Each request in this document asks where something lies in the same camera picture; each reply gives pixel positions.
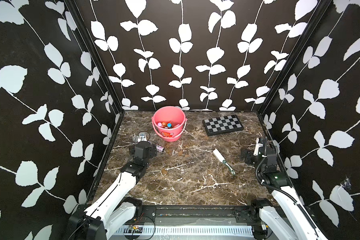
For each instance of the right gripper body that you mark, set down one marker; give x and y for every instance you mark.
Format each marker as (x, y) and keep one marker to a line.
(247, 154)

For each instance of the small circuit board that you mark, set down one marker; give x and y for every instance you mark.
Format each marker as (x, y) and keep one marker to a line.
(133, 229)

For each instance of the purple glitter microphone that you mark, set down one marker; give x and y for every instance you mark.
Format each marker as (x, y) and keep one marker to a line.
(158, 147)

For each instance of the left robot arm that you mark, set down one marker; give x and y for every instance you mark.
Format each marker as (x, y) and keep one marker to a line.
(112, 209)

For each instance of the white slotted cable duct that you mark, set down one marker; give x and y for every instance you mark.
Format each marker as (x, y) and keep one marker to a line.
(148, 231)

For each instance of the black white checkerboard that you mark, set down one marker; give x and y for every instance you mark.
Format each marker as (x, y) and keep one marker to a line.
(222, 125)

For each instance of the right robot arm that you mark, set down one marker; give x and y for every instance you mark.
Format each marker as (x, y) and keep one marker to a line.
(289, 220)

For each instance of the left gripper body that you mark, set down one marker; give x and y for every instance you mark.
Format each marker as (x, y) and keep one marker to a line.
(152, 151)

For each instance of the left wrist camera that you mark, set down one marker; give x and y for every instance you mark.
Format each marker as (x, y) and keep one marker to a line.
(142, 136)

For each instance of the pink plastic bucket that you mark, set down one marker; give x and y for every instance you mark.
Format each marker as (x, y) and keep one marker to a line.
(173, 115)

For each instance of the black front rail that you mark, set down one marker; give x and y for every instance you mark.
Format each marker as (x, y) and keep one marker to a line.
(198, 211)

